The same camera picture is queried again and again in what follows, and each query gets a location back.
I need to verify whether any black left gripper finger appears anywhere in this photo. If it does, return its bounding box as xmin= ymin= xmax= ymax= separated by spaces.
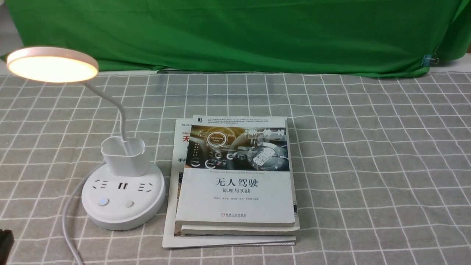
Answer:
xmin=0 ymin=229 xmax=15 ymax=265

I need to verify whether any blue binder clip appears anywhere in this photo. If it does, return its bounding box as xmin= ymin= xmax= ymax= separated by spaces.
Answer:
xmin=420 ymin=54 xmax=440 ymax=67

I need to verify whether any white lamp power cable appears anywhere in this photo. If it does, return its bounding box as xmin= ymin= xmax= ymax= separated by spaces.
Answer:
xmin=62 ymin=162 xmax=107 ymax=265

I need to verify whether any bottom large white magazine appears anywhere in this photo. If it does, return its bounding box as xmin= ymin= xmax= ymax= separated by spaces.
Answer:
xmin=162 ymin=119 xmax=296 ymax=248

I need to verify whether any middle white book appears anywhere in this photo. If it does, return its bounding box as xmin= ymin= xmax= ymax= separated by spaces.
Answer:
xmin=180 ymin=119 xmax=300 ymax=236

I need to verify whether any white desk lamp with sockets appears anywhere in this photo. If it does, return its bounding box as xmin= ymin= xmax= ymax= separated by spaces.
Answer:
xmin=6 ymin=46 xmax=165 ymax=230

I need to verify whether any grey checked tablecloth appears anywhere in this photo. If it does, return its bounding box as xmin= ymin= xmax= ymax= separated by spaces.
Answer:
xmin=0 ymin=72 xmax=471 ymax=265

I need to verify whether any top self-driving textbook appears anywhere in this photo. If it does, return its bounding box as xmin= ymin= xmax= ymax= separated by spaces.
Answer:
xmin=175 ymin=115 xmax=296 ymax=227

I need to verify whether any green backdrop cloth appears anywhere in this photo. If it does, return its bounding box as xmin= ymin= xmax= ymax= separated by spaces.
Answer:
xmin=6 ymin=0 xmax=470 ymax=77

